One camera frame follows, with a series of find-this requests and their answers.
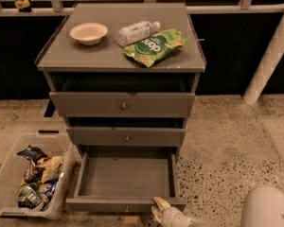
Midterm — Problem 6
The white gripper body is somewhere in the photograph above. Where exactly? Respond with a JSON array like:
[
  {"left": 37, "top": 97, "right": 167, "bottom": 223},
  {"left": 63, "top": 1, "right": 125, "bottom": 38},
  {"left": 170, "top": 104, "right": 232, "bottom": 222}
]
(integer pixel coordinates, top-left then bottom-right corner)
[{"left": 161, "top": 207, "right": 192, "bottom": 227}]

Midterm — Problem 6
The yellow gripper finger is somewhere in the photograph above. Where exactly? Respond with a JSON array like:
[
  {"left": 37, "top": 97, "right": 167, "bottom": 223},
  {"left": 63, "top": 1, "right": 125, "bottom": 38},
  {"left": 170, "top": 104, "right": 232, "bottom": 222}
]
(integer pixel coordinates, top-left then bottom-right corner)
[
  {"left": 151, "top": 206, "right": 163, "bottom": 223},
  {"left": 153, "top": 197, "right": 170, "bottom": 211}
]

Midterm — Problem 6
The grey bottom drawer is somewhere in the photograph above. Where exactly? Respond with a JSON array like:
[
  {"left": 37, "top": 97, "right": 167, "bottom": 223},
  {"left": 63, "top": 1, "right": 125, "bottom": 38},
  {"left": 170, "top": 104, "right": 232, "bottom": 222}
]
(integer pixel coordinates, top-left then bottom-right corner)
[{"left": 66, "top": 146, "right": 186, "bottom": 214}]

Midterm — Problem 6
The grey drawer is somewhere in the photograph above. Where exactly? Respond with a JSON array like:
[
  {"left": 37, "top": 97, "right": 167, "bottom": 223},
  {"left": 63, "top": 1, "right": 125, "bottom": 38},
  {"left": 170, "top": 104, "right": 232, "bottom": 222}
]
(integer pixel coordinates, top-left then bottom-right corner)
[
  {"left": 49, "top": 92, "right": 195, "bottom": 118},
  {"left": 66, "top": 146, "right": 186, "bottom": 214},
  {"left": 67, "top": 127, "right": 186, "bottom": 147}
]

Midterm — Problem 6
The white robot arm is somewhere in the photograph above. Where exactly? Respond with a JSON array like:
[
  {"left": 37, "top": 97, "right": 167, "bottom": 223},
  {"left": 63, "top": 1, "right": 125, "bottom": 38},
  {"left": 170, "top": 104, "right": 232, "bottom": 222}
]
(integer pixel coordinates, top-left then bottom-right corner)
[{"left": 151, "top": 185, "right": 284, "bottom": 227}]

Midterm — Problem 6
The grey middle drawer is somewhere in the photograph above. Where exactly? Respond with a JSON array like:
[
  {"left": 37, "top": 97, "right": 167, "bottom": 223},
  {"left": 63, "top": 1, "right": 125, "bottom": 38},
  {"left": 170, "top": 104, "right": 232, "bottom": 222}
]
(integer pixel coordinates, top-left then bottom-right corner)
[{"left": 67, "top": 127, "right": 186, "bottom": 147}]

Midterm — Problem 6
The grey drawer cabinet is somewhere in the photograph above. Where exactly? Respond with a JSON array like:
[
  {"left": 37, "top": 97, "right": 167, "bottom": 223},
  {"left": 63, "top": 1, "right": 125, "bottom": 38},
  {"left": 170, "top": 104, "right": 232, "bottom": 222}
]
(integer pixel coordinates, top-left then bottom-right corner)
[{"left": 34, "top": 1, "right": 207, "bottom": 163}]

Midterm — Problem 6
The grey top drawer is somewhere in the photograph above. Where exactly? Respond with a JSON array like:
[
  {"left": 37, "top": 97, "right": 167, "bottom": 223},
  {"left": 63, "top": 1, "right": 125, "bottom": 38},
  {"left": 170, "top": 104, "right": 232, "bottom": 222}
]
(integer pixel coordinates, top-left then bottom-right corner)
[{"left": 49, "top": 92, "right": 195, "bottom": 118}]

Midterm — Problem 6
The blue soda can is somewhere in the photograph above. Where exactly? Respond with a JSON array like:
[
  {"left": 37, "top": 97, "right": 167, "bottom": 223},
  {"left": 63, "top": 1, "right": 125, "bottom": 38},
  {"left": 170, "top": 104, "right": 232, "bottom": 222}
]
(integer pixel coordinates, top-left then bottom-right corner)
[{"left": 40, "top": 179, "right": 59, "bottom": 203}]

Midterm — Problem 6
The yellow chip bag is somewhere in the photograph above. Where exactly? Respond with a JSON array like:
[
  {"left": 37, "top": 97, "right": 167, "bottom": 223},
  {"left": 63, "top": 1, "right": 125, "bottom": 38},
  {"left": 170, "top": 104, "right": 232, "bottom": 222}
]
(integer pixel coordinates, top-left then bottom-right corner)
[{"left": 38, "top": 156, "right": 63, "bottom": 183}]

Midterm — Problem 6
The clear plastic bin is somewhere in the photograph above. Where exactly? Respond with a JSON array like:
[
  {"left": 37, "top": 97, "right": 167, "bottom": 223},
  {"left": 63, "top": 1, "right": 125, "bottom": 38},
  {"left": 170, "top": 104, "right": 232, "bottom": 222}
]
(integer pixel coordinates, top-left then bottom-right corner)
[{"left": 0, "top": 133, "right": 75, "bottom": 220}]

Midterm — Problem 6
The brown snack packet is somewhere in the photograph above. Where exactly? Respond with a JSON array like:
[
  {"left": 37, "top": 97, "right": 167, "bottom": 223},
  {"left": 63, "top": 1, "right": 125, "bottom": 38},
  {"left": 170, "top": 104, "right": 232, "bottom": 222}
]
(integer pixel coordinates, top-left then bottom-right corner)
[{"left": 24, "top": 165, "right": 44, "bottom": 183}]

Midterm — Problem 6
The dark blue snack bag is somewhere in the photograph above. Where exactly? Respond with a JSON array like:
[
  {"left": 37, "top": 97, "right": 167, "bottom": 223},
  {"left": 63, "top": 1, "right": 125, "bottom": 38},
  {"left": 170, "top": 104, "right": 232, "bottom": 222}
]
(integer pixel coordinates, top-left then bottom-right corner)
[{"left": 16, "top": 145, "right": 46, "bottom": 163}]

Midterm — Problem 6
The green snack bag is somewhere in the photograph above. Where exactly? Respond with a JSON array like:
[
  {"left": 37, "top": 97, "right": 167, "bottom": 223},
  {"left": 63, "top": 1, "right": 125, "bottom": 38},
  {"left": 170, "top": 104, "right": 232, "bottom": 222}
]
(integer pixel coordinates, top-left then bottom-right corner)
[{"left": 122, "top": 28, "right": 187, "bottom": 68}]

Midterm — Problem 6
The clear plastic bottle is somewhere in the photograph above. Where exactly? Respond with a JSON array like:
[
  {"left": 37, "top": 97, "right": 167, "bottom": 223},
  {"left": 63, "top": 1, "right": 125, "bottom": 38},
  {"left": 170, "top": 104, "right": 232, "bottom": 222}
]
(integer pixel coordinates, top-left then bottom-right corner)
[{"left": 116, "top": 21, "right": 160, "bottom": 46}]

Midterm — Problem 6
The white paper bowl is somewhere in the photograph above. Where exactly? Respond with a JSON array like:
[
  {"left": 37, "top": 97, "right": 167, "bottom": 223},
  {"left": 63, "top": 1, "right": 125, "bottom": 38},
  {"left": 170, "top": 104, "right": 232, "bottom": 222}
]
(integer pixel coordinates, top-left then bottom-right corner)
[{"left": 69, "top": 23, "right": 108, "bottom": 45}]

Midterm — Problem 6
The white diagonal pipe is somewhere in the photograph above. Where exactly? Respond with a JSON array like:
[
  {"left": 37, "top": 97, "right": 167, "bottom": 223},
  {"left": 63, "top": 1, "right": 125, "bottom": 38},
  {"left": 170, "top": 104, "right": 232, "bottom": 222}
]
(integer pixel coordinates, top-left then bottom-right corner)
[{"left": 242, "top": 13, "right": 284, "bottom": 106}]

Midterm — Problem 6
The small yellow black figure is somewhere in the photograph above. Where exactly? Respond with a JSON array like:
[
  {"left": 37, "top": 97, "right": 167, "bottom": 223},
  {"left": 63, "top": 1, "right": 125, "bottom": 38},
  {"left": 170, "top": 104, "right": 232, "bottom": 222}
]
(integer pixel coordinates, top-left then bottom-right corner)
[{"left": 14, "top": 0, "right": 31, "bottom": 12}]

